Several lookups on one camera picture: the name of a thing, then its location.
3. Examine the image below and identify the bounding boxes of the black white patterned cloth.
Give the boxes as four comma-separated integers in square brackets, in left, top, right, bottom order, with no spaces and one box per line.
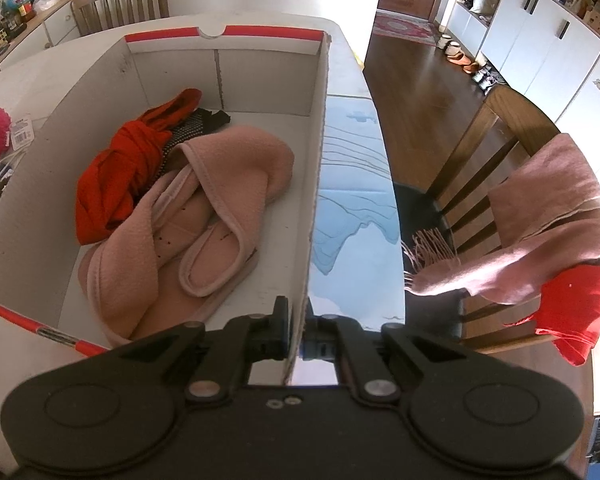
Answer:
[157,108,231,171]

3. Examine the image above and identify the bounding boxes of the red patterned rug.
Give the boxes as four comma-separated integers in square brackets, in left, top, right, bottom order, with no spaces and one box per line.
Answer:
[371,12,438,47]

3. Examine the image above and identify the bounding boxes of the red cloth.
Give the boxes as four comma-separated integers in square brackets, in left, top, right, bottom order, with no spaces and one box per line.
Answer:
[505,260,600,367]

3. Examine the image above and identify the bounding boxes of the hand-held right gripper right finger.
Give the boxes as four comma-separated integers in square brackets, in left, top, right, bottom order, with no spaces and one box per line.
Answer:
[302,299,481,404]

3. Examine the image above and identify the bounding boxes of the blue printed table mat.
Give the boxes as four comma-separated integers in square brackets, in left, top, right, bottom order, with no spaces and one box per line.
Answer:
[290,92,406,386]

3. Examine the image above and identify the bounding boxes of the white red-edged cardboard box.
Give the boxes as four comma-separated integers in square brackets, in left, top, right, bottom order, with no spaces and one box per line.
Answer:
[0,24,333,386]

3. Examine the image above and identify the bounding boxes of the white sneakers pair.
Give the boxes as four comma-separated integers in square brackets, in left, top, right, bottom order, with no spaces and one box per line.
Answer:
[472,67,506,93]

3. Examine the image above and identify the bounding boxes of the pink fringed scarf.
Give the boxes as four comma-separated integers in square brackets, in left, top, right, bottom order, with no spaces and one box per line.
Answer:
[402,132,600,306]

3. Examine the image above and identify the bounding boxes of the black seat cushion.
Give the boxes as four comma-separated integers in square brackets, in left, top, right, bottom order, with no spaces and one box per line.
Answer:
[394,182,468,346]

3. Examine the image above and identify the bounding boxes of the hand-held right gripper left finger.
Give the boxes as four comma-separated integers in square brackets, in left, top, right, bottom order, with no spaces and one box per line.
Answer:
[105,296,288,402]

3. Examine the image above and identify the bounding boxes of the white wooden-top sideboard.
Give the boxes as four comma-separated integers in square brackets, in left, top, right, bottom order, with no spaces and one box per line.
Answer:
[0,0,83,81]

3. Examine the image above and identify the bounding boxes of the white hallway cabinet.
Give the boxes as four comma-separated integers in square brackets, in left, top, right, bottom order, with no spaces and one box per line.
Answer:
[442,0,600,211]

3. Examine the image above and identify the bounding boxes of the red garment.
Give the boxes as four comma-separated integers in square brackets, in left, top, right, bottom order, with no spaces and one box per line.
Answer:
[75,88,203,246]

